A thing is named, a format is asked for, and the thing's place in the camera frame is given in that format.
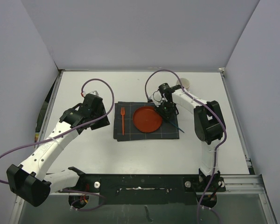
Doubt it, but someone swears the orange round plate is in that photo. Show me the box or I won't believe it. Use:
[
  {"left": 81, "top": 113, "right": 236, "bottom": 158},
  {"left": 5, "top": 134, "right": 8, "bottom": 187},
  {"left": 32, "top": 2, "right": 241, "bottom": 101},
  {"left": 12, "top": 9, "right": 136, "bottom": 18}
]
[{"left": 133, "top": 106, "right": 162, "bottom": 133}]

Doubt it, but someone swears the orange plastic fork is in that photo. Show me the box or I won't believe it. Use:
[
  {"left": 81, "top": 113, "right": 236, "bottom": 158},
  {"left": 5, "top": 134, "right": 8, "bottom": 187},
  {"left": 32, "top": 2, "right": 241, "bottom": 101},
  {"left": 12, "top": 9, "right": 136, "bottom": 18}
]
[{"left": 120, "top": 107, "right": 125, "bottom": 136}]

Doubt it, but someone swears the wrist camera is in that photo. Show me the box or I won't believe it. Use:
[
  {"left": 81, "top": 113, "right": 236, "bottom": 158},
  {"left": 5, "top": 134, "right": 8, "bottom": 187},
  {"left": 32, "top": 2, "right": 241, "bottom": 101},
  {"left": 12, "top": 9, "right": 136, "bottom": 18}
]
[
  {"left": 87, "top": 91, "right": 99, "bottom": 97},
  {"left": 148, "top": 91, "right": 164, "bottom": 106}
]

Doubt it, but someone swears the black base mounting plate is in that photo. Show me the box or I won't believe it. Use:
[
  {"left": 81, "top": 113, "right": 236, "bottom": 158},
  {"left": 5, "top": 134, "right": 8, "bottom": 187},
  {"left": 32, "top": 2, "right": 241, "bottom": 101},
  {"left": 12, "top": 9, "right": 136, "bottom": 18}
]
[{"left": 67, "top": 174, "right": 226, "bottom": 209}]

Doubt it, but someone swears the purple cable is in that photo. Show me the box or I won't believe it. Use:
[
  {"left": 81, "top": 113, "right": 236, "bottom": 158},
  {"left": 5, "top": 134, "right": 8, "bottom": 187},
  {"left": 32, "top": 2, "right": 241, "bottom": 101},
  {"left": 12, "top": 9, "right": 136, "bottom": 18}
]
[
  {"left": 0, "top": 78, "right": 115, "bottom": 212},
  {"left": 144, "top": 69, "right": 227, "bottom": 224}
]

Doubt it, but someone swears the dark checked cloth placemat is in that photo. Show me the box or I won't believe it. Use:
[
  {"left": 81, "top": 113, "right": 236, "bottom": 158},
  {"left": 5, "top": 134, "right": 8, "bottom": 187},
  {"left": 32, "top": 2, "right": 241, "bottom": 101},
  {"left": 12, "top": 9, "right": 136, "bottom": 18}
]
[{"left": 113, "top": 101, "right": 180, "bottom": 142}]

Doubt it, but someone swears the aluminium frame rail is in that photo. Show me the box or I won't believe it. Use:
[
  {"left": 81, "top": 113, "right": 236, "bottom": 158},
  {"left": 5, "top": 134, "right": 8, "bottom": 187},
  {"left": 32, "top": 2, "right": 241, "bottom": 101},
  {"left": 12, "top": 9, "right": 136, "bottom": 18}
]
[{"left": 16, "top": 174, "right": 264, "bottom": 194}]

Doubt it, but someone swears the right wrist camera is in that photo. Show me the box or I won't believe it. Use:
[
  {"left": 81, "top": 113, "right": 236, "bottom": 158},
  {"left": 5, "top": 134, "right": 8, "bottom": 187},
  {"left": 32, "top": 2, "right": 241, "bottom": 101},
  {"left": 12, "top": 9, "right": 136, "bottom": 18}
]
[{"left": 148, "top": 91, "right": 164, "bottom": 106}]

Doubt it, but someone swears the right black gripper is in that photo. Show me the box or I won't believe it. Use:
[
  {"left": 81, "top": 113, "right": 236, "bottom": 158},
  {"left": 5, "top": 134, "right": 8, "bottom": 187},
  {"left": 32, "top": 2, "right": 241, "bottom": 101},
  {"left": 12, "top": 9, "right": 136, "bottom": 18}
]
[{"left": 155, "top": 99, "right": 176, "bottom": 122}]

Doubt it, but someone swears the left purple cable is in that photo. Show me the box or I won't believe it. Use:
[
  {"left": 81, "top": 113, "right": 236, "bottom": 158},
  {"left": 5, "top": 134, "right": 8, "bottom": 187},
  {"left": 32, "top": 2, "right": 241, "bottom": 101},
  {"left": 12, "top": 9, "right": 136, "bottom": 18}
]
[{"left": 0, "top": 78, "right": 115, "bottom": 212}]

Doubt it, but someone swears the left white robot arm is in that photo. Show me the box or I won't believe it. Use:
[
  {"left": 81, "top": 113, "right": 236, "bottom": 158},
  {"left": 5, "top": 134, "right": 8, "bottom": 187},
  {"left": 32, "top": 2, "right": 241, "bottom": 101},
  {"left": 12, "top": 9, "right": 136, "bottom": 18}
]
[{"left": 7, "top": 91, "right": 110, "bottom": 207}]

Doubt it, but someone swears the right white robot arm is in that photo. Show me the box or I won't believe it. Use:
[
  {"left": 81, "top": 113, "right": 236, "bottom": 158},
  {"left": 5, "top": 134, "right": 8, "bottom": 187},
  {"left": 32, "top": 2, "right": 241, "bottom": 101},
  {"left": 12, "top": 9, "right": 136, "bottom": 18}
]
[{"left": 148, "top": 89, "right": 227, "bottom": 191}]

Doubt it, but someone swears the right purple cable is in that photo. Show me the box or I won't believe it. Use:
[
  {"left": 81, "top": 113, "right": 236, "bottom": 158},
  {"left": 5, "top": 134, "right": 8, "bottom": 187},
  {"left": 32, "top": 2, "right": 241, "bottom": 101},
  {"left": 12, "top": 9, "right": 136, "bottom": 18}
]
[{"left": 144, "top": 69, "right": 227, "bottom": 224}]

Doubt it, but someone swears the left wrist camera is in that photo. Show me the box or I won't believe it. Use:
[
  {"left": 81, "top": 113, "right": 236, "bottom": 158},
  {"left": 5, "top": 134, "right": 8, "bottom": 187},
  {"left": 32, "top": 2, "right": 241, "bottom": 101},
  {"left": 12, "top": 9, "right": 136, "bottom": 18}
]
[{"left": 87, "top": 91, "right": 99, "bottom": 97}]

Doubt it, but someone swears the pink white mug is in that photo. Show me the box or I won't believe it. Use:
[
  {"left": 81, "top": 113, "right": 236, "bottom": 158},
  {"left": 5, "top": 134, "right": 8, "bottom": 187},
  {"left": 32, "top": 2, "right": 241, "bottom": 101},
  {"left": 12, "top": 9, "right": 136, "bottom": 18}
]
[{"left": 176, "top": 78, "right": 190, "bottom": 91}]

